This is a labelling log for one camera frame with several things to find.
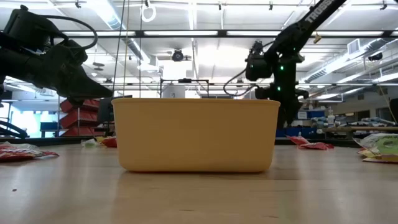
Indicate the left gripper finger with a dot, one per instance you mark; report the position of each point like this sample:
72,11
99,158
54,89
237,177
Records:
79,100
87,87

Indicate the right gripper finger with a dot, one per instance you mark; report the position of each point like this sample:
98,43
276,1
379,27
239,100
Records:
284,113
293,112

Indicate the red Skittles candy pack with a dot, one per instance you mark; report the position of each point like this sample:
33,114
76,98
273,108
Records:
110,142
315,146
298,140
21,154

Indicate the clear green candy pack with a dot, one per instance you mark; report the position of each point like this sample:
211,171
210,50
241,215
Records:
18,145
88,142
381,143

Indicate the orange plastic bin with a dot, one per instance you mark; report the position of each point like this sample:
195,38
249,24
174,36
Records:
196,137

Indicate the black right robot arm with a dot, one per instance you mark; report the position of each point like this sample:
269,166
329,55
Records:
314,15

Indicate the red storage bin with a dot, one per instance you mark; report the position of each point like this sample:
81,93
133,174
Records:
79,119
94,107
81,132

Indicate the blue storage bin row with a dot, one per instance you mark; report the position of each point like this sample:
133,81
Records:
295,133
314,114

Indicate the black computer monitor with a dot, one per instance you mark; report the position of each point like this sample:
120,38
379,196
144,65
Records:
105,110

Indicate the white plastic bottle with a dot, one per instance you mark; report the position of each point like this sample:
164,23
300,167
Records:
331,119

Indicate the small yellow hanging tag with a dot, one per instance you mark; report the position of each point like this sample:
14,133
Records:
317,38

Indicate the white container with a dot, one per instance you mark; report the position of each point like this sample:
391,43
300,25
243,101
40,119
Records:
174,92

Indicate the black metal stand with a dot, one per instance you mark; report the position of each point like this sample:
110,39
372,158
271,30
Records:
185,80

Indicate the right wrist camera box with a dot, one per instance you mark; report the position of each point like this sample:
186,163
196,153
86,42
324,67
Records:
258,68

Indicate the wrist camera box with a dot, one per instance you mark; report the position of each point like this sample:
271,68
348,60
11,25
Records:
28,28
258,68

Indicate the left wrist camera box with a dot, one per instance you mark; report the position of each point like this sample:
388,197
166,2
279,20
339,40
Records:
28,28

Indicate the black aluminium table frame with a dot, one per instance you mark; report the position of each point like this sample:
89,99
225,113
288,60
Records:
62,140

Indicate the black frame beam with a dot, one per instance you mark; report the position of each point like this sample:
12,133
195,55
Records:
224,33

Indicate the black ceiling camera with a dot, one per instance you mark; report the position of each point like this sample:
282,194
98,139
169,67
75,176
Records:
375,56

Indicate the black overhead camera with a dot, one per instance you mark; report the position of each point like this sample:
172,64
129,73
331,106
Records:
178,56

